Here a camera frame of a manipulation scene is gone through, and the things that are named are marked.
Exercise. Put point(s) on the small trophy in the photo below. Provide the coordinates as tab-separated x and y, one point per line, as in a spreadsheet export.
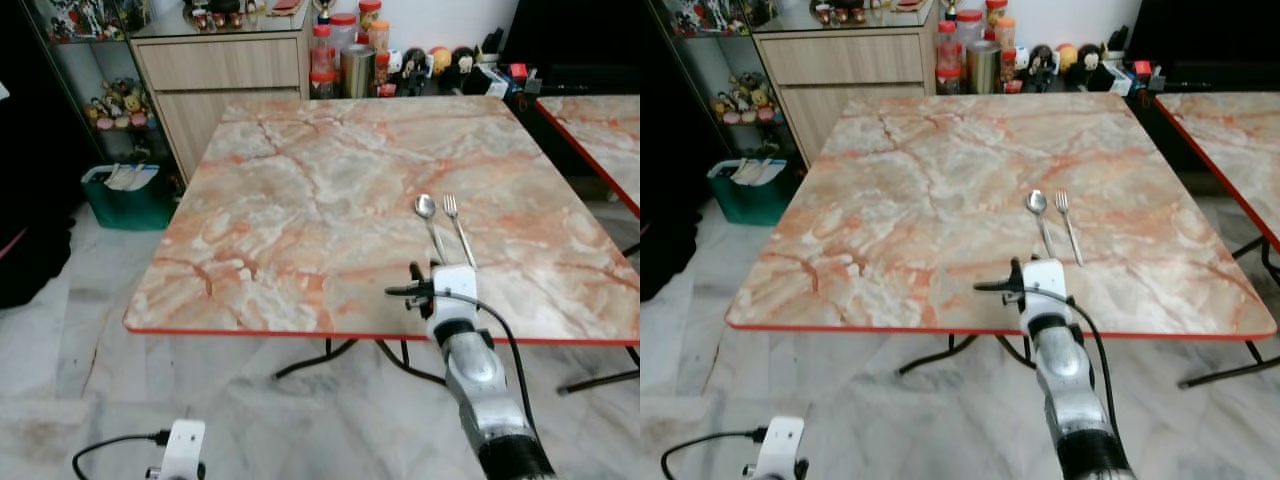
950	9
324	10

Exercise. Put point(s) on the black and white plush toy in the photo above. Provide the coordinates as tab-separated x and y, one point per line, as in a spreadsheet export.
1090	64
463	68

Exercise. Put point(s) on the green plastic bin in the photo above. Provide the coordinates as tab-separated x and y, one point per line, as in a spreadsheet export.
750	200
125	205

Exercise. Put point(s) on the wide clear red lid jar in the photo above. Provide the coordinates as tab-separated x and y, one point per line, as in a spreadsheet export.
344	32
971	28

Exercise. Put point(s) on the small red box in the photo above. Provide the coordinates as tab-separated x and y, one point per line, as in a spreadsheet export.
1142	68
518	71

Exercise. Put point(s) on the silver metal spoon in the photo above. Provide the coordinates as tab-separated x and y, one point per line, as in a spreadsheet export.
425	206
1037	203

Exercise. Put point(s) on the red flat case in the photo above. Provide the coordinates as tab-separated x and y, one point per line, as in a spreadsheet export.
286	6
910	5

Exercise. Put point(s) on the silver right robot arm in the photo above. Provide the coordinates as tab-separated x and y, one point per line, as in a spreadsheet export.
490	400
1070	400

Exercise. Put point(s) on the tall red lid jar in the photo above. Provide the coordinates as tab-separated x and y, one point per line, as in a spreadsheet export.
949	46
322	50

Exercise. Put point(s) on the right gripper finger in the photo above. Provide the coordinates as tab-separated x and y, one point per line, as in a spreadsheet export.
1016	270
417	273

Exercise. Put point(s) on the glass shelf with figurines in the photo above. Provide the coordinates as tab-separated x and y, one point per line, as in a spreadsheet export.
740	95
110	100

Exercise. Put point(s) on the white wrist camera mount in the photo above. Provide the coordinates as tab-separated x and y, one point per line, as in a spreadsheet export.
1046	280
455	285
782	440
185	445

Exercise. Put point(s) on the steel canister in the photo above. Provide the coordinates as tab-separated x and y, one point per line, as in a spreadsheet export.
357	72
984	68

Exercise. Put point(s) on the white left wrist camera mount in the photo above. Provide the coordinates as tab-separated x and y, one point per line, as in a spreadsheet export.
782	440
185	445

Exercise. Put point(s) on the silver metal fork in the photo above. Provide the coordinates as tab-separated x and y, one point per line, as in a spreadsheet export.
1069	228
458	230

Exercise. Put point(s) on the dark teapot set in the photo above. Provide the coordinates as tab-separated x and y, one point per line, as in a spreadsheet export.
848	12
222	14

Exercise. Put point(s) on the marble pattern folding table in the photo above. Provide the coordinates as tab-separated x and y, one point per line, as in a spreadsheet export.
330	220
1235	150
605	135
950	220

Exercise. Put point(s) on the light wooden drawer cabinet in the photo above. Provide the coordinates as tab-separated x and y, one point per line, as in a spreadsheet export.
220	90
850	80

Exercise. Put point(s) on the black television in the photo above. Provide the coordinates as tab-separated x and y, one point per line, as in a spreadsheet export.
580	30
1210	28

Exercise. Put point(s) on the white box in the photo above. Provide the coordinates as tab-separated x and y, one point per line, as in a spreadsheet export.
492	82
1117	78

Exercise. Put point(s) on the orange snack jar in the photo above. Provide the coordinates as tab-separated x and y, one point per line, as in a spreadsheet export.
379	38
1006	34

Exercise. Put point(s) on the yellow plush toy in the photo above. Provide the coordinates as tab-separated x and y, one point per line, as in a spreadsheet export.
1067	58
441	62

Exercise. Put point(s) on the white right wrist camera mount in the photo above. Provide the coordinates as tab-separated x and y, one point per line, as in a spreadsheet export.
1046	280
455	285

